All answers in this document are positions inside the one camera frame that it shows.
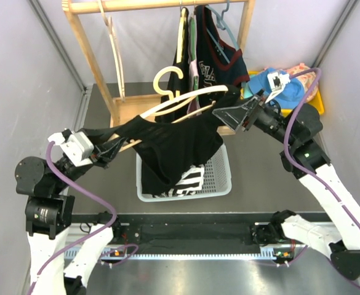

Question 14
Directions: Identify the yellow metal-hook hanger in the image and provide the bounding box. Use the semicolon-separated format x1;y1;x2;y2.
175;7;188;63

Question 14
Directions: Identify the small black tank top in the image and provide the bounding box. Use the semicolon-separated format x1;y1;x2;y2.
82;84;242;196

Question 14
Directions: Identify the blue plastic hanger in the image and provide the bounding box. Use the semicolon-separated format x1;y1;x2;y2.
204;0;248;90

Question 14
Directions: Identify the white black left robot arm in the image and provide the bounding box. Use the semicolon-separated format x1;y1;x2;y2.
14;127;138;294

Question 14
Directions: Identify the navy maroon-trimmed jersey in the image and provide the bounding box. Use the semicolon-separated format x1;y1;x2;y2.
195;6;250;89

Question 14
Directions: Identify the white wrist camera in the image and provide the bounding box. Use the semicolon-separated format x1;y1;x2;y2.
265;71;290;104
47;130;94;167

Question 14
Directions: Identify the blue bucket hat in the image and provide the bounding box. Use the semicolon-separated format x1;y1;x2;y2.
247;68;305;109

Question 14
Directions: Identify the beige wooden hanger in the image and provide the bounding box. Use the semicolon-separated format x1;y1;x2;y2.
98;0;126;102

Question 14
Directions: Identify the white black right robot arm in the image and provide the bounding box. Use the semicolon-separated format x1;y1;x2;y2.
212;93;360;281

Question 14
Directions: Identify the wooden clothes rack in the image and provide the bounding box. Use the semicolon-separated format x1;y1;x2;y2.
62;0;256;136

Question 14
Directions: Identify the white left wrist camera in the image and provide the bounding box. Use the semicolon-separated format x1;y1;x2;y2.
47;130;94;167

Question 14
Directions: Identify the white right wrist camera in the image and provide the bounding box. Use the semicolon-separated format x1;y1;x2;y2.
265;71;290;104

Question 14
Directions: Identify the yellow plastic bin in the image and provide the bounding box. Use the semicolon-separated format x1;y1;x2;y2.
241;71;324;117

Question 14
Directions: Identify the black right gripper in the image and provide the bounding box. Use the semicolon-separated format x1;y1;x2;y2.
212;88;296;148

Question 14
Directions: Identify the green plastic hanger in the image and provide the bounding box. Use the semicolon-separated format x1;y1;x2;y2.
188;0;199;93

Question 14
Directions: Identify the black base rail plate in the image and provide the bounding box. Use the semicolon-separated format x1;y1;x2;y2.
71;211;346;254

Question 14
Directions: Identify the white plastic laundry basket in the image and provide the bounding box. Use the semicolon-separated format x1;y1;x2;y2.
136;144;232;202

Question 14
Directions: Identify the pink floral hat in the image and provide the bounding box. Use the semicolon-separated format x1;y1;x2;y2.
286;63;318;103

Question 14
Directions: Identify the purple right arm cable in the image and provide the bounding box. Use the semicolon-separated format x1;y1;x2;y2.
282;67;360;291

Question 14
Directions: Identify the pink tank top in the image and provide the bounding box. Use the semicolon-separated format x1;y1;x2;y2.
187;14;202;116

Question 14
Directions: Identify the black white striped tank top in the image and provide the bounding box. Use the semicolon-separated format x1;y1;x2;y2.
152;165;205;199

